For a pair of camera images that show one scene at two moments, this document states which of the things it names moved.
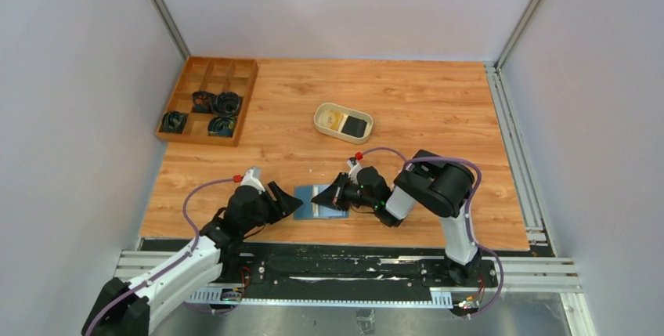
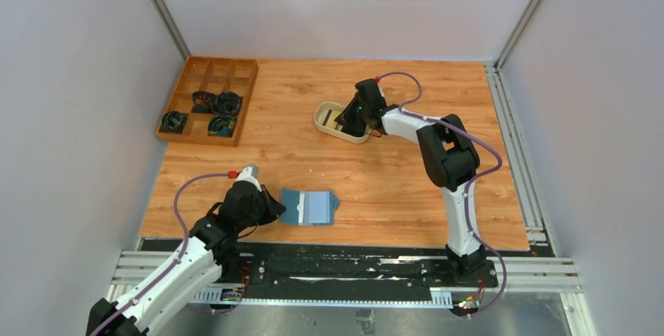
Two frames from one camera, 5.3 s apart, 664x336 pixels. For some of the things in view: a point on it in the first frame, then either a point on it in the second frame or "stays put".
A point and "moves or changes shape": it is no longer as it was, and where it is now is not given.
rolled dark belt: (229, 102) stays put
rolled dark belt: (201, 102) stays put
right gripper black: (333, 195) → (347, 117)
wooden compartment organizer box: (210, 101) stays put
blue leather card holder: (311, 210) moves or changes shape
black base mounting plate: (347, 269) stays put
